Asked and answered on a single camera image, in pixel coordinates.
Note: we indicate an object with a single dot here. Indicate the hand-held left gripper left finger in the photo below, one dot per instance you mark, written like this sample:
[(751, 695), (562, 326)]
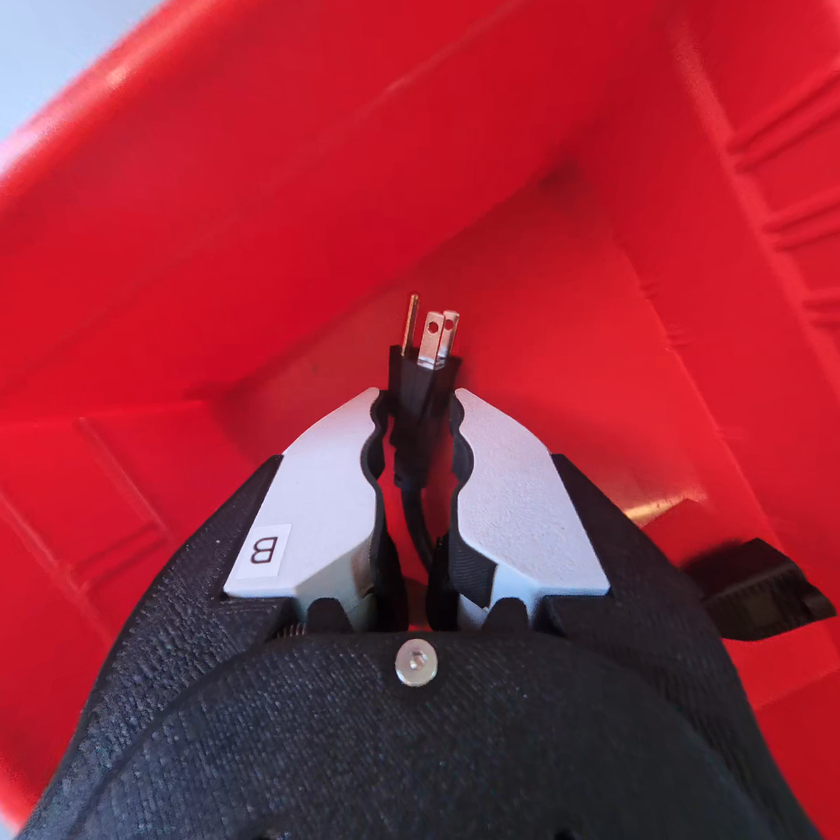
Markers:
[(315, 505)]

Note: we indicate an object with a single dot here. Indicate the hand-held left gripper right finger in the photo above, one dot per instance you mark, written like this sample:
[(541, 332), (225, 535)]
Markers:
[(525, 518)]

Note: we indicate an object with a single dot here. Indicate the red plastic bin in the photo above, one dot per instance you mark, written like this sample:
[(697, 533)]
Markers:
[(590, 197)]

